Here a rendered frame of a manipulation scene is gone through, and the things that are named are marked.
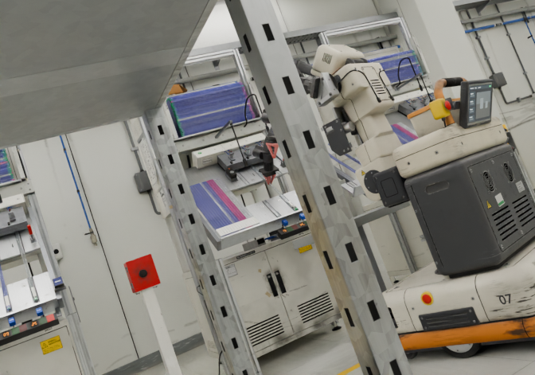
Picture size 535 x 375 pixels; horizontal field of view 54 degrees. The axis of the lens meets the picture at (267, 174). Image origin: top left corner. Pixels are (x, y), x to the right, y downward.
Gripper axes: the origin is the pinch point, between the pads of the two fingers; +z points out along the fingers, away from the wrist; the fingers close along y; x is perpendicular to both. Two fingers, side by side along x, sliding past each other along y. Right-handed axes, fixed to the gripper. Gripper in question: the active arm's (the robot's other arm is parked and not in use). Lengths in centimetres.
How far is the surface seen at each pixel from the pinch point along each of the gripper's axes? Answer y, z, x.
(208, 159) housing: 22.3, -7.5, -34.4
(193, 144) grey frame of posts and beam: 27, -15, -44
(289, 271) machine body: 4, 46, 26
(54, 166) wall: 94, 42, -189
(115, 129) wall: 37, 28, -200
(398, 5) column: -288, -30, -207
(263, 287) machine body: 23, 48, 27
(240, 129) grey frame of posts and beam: -5.8, -16.2, -45.1
